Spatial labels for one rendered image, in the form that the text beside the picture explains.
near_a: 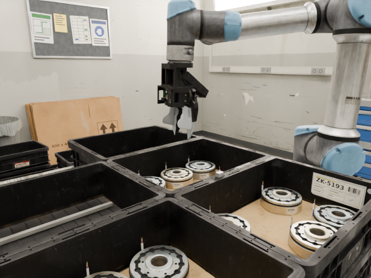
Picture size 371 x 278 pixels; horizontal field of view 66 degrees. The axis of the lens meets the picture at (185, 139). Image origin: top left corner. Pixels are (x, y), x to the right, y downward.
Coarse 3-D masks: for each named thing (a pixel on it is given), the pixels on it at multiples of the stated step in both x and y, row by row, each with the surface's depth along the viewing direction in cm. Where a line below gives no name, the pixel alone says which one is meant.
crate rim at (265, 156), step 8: (176, 144) 97; (184, 144) 99; (224, 144) 97; (144, 152) 88; (256, 152) 88; (112, 160) 81; (256, 160) 81; (120, 168) 75; (232, 168) 75; (240, 168) 75; (136, 176) 70; (152, 184) 65; (192, 184) 65; (168, 192) 61; (176, 192) 61
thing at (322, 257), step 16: (272, 160) 82; (288, 160) 81; (224, 176) 70; (336, 176) 71; (192, 192) 62; (368, 208) 54; (224, 224) 49; (352, 224) 49; (256, 240) 44; (336, 240) 44; (288, 256) 41; (320, 256) 40; (320, 272) 41
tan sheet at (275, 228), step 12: (252, 204) 77; (312, 204) 77; (240, 216) 70; (252, 216) 70; (264, 216) 70; (276, 216) 70; (288, 216) 70; (300, 216) 70; (252, 228) 65; (264, 228) 65; (276, 228) 65; (288, 228) 65; (276, 240) 61; (288, 240) 61
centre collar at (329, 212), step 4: (332, 208) 67; (336, 208) 67; (328, 212) 65; (332, 212) 66; (336, 212) 66; (340, 212) 66; (344, 212) 65; (332, 216) 63; (336, 216) 63; (348, 216) 63; (340, 220) 62; (344, 220) 62
